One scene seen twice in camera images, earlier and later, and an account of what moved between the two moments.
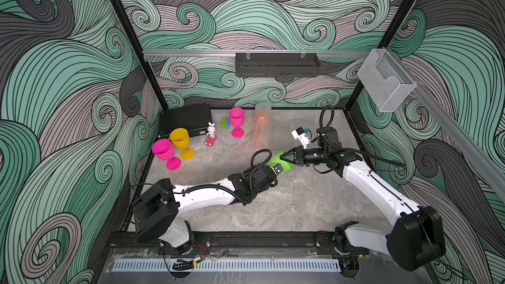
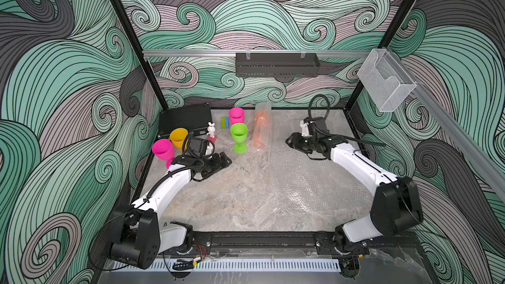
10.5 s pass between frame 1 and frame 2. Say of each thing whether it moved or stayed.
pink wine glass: stayed
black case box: stayed
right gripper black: moved
